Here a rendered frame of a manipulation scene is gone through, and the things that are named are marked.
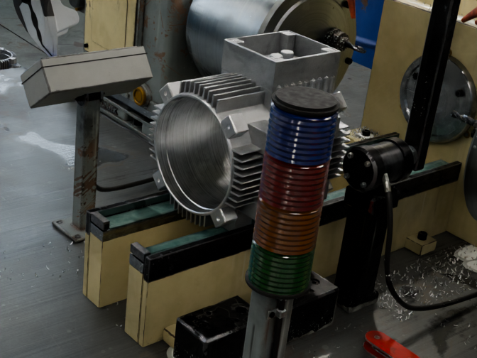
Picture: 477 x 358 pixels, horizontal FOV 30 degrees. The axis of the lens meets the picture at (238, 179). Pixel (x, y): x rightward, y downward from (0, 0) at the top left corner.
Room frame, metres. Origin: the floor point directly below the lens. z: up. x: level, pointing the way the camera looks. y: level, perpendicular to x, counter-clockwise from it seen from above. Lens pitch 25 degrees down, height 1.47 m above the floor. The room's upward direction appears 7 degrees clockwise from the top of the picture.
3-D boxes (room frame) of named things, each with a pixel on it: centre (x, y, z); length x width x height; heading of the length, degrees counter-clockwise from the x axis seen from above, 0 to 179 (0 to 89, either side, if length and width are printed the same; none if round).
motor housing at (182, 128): (1.11, -0.01, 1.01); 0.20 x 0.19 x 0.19; 135
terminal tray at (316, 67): (1.14, -0.04, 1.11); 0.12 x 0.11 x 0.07; 135
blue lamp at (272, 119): (0.73, -0.05, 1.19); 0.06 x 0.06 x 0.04
